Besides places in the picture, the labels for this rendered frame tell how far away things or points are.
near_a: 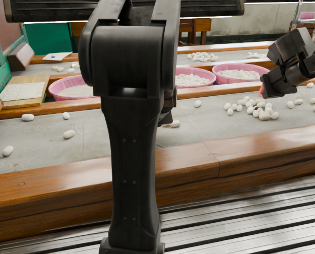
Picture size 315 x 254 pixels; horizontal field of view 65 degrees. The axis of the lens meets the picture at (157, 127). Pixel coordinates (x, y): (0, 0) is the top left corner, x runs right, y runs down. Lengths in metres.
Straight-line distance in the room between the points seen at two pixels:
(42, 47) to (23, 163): 2.88
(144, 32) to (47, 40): 3.24
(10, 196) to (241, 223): 0.47
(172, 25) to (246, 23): 6.44
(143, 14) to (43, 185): 0.39
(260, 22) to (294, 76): 6.18
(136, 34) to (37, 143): 0.56
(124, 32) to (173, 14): 0.06
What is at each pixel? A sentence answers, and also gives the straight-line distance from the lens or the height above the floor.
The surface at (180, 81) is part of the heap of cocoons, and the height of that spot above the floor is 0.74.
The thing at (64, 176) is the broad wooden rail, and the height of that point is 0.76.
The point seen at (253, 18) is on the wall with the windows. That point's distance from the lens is 6.76.
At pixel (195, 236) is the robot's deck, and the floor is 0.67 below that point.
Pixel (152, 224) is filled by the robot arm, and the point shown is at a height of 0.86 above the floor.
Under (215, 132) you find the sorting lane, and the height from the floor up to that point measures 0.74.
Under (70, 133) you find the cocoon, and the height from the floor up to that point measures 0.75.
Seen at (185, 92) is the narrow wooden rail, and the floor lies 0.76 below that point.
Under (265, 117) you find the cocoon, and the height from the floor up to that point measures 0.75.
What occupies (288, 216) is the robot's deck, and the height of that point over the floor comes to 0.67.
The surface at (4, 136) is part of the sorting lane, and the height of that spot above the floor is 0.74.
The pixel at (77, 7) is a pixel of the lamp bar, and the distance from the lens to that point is 0.70.
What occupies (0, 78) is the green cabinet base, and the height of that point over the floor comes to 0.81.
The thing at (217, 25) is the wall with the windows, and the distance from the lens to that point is 6.36.
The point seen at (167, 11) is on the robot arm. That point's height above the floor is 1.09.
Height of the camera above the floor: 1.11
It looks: 29 degrees down
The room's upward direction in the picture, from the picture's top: straight up
